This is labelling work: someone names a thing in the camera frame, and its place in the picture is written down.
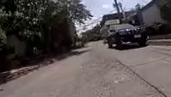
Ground utility pole with crossarm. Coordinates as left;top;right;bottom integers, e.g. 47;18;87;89
107;0;128;25

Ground grey concrete road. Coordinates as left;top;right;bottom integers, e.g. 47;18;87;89
0;27;171;97

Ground large leafy trees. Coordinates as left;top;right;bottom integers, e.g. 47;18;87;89
0;0;101;75

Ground distant building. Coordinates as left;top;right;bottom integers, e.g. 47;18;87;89
96;8;139;40

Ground black car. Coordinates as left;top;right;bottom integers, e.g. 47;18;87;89
104;19;150;53

